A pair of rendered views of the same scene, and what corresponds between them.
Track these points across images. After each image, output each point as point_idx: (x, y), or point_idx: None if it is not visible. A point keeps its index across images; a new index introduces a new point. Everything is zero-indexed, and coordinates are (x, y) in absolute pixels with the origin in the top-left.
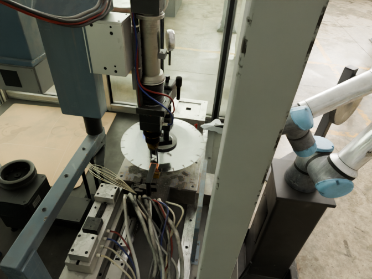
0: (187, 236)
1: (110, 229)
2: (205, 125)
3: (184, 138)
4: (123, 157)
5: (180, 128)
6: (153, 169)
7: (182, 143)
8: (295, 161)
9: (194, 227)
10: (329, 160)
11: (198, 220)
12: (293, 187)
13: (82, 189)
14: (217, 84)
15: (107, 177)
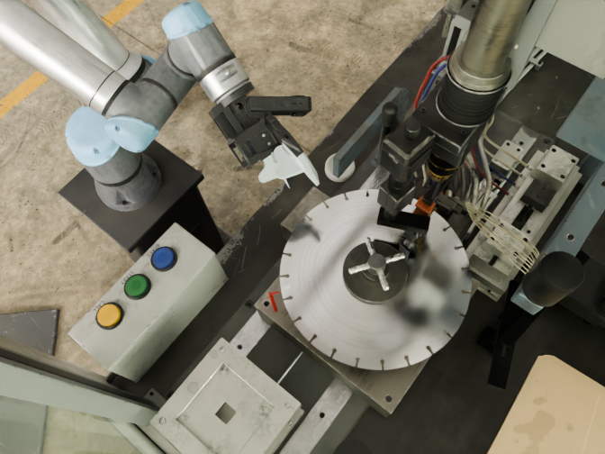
0: (384, 174)
1: (502, 211)
2: (314, 172)
3: (323, 262)
4: (429, 402)
5: (313, 298)
6: (433, 189)
7: (337, 249)
8: (130, 173)
9: (410, 91)
10: (134, 79)
11: (403, 88)
12: (160, 175)
13: (533, 345)
14: (114, 394)
15: (478, 355)
